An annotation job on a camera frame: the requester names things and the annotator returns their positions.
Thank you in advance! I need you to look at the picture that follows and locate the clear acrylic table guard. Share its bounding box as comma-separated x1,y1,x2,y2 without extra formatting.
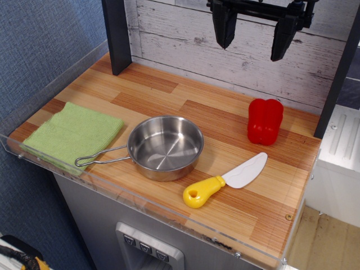
10,46,320,269

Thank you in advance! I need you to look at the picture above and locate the red toy bell pepper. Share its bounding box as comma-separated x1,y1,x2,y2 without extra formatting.
247,98,284,146

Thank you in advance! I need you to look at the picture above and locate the white side cabinet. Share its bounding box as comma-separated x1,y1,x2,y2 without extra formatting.
305,105,359,227

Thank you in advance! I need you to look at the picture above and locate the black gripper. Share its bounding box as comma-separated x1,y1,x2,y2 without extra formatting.
206,1,315,61

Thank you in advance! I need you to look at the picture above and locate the dark left shelf post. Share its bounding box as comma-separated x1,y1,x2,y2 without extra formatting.
101,0,132,75

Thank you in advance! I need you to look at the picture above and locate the silver dispenser button panel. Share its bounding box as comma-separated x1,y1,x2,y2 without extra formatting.
115,222,185,269

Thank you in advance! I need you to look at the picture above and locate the small steel pan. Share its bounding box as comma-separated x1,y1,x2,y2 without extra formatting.
75,115,204,182

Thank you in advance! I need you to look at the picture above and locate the green cloth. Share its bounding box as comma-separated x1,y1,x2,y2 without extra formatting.
21,102,124,176

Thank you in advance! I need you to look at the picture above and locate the yellow black object at corner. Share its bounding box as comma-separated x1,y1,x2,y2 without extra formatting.
1,235,42,269

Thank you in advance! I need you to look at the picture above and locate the dark right shelf post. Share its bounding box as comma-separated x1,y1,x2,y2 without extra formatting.
313,7,359,139

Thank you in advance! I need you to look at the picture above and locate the dark shelf post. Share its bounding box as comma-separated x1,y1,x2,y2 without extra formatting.
313,7,359,139
101,0,132,75

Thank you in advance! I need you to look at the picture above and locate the grey toy fridge cabinet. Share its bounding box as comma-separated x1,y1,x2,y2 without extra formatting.
55,174,257,269

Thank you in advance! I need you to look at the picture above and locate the yellow handled toy knife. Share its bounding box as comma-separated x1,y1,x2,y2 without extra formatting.
183,152,268,209

